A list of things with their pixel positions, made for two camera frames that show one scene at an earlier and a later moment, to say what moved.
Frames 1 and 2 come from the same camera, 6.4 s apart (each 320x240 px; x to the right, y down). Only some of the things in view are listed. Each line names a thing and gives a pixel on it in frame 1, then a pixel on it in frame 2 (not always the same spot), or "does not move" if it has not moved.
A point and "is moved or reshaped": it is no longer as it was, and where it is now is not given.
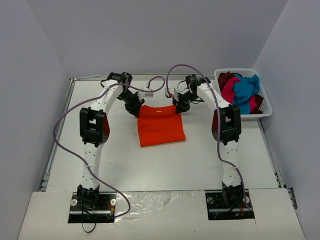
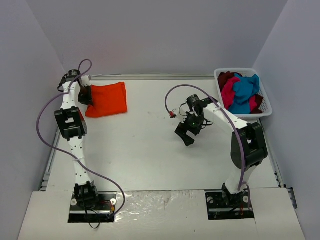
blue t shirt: x=244 y=88 does not move
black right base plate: x=217 y=208 does not move
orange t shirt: x=160 y=124 is moved or reshaped
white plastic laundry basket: x=267 y=107 does not move
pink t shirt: x=227 y=92 does not move
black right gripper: x=182 y=102 to x=186 y=127
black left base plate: x=103 y=213 does not move
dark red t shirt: x=222 y=78 does not move
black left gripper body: x=133 y=104 to x=85 y=95
